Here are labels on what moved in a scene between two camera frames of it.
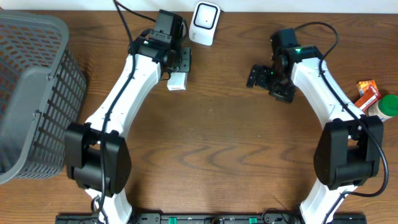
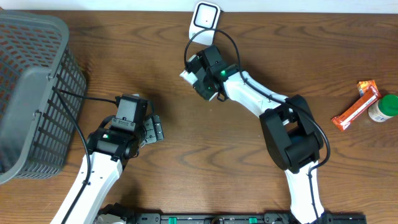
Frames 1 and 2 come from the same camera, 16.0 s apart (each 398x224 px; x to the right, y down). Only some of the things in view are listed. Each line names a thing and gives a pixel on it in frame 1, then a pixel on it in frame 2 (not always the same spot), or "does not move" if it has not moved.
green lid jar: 386,106 does not move
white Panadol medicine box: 178,81 -> 191,78
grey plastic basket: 43,89 does not move
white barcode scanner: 204,20 does not move
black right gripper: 285,95 -> 206,93
